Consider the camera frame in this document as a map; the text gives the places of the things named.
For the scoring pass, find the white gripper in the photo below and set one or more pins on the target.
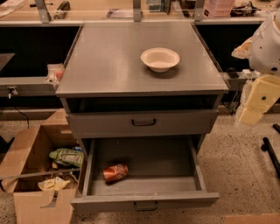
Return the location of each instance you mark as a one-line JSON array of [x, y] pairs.
[[266, 49]]

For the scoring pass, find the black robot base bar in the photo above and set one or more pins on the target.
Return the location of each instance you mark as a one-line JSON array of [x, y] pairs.
[[266, 146]]

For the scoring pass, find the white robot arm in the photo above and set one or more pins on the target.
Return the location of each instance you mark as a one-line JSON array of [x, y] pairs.
[[263, 53]]

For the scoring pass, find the grey drawer cabinet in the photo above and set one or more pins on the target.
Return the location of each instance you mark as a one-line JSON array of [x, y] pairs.
[[105, 72]]

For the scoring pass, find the closed grey upper drawer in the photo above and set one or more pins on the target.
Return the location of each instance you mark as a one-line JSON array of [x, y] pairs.
[[142, 123]]

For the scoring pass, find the open grey lower drawer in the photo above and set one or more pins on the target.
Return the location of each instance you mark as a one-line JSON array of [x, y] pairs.
[[163, 173]]

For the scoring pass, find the black adapter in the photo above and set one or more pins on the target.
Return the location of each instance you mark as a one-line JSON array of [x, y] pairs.
[[232, 73]]

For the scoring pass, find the pink storage box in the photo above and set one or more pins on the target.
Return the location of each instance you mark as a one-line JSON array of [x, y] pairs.
[[217, 8]]

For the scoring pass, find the white paper bowl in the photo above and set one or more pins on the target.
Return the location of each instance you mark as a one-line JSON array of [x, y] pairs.
[[160, 59]]

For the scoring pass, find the green snack bag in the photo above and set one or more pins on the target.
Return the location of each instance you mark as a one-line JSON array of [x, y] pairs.
[[67, 157]]

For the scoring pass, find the small clear container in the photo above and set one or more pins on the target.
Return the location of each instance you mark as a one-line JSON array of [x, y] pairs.
[[54, 73]]

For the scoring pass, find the yellow snack bag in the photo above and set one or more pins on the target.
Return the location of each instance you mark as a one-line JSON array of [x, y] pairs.
[[53, 184]]

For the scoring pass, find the cardboard box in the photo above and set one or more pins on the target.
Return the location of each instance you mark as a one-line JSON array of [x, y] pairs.
[[27, 163]]

